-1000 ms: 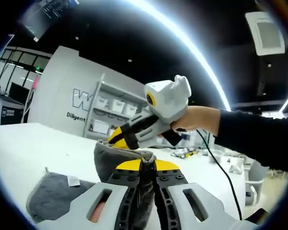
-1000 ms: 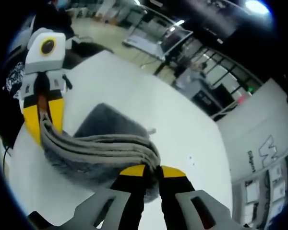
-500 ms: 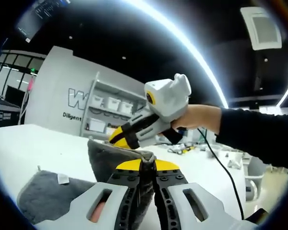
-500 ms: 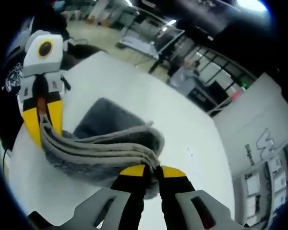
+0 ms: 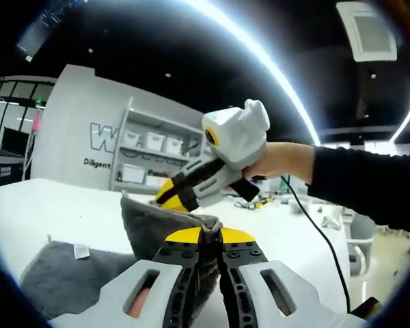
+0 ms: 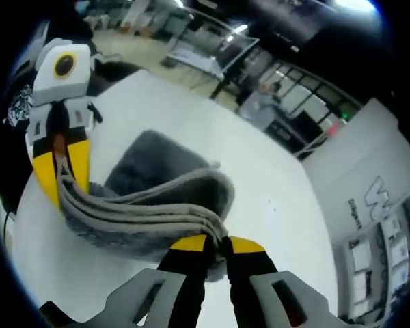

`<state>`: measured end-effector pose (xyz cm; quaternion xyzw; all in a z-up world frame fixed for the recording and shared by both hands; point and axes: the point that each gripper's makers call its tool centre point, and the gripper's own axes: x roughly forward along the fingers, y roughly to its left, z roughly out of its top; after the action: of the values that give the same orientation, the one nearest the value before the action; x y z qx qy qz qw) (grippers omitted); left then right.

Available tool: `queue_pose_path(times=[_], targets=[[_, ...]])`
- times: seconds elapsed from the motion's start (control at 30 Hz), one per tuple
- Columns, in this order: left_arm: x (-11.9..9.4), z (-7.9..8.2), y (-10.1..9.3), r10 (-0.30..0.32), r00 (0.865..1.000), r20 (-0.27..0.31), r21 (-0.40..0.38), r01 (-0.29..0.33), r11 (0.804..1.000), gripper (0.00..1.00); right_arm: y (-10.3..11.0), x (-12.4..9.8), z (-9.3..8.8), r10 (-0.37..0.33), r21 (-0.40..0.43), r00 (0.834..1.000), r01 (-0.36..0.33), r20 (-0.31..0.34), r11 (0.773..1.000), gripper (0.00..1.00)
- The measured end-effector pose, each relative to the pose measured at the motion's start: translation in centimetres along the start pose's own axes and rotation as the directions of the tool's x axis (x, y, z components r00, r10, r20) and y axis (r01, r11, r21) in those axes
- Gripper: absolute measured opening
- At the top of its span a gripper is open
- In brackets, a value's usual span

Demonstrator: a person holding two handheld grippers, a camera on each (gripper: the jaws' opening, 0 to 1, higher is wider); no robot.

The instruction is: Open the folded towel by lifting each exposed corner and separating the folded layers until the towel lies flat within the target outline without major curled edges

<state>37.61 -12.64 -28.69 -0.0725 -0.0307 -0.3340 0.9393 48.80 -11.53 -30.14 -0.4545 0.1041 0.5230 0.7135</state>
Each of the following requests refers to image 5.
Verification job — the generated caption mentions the grey towel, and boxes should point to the grey towel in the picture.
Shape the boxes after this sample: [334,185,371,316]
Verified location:
[18,189,226,328]

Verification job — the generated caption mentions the person's right hand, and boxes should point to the person's right hand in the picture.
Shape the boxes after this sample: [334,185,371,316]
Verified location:
[241,141,317,185]

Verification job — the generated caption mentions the pile of yellow black tools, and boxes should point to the pile of yellow black tools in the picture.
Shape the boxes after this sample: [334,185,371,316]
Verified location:
[234,194,276,211]

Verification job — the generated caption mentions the rows of white storage bins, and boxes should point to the rows of white storage bins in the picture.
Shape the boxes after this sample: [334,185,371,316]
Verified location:
[121,129,192,187]

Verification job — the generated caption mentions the grey metal shelf unit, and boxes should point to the grey metal shelf unit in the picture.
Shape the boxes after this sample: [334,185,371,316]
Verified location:
[109,97,213,192]

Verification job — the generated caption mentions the long ceiling light strip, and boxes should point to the long ceiling light strip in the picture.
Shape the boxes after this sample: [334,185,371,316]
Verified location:
[184,0,322,146]

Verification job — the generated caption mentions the grey chair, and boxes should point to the grey chair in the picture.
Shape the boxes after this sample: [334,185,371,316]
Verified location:
[344,211,379,277]

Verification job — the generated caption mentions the small white object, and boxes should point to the small white object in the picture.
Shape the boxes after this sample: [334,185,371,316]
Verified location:
[320,213,342,228]

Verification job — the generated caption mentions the ceiling air vent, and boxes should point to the ceiling air vent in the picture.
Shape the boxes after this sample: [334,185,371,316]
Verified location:
[334,1,399,63]

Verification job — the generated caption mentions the grey machine cabinet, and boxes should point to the grey machine cabinet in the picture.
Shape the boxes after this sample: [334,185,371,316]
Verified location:
[0,143,25,189]

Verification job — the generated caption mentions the black monitor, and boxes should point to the black monitor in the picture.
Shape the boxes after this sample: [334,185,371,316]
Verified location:
[1,126,30,158]

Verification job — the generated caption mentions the hanging display screen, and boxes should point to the hanging display screen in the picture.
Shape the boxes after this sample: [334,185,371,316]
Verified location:
[15,0,86,64]

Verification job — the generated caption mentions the black cable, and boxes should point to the black cable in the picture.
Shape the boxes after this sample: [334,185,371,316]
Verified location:
[279,174,353,314]

